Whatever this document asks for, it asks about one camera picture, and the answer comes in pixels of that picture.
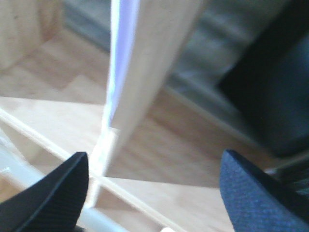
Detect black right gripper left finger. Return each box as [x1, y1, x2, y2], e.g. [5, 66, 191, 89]
[0, 152, 88, 232]

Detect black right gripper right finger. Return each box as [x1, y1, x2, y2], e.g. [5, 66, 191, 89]
[220, 150, 309, 232]

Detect white paper stack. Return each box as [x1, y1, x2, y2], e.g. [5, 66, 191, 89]
[85, 0, 140, 207]

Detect wooden shelf unit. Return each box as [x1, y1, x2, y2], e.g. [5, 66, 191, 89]
[0, 0, 309, 232]

